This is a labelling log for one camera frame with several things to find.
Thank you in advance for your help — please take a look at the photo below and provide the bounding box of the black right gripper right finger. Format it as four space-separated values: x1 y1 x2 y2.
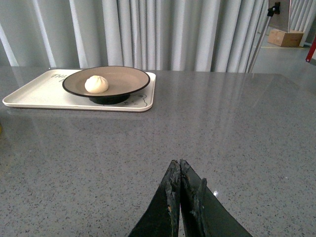
180 159 251 237

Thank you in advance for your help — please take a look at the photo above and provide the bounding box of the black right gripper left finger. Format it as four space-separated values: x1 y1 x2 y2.
129 160 181 237

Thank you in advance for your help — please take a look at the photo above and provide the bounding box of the brown plate with black rim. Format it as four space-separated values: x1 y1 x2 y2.
62 66 150 105

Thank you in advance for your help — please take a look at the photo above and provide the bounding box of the white steamed bun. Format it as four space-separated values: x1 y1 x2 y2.
84 75 109 94

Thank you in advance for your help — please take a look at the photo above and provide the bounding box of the cream rectangular bear tray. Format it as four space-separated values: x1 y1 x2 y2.
2 69 156 112

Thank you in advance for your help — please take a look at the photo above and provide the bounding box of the grey pleated curtain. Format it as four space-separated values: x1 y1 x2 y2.
0 0 267 73

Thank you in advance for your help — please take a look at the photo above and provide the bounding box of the red metal stand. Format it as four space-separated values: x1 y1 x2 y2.
306 38 316 63

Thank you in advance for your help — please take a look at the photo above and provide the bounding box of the brown cardboard box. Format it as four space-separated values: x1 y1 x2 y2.
268 29 304 47

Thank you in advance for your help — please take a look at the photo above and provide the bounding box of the metal tripod pole with clamp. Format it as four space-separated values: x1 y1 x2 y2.
247 2 280 73

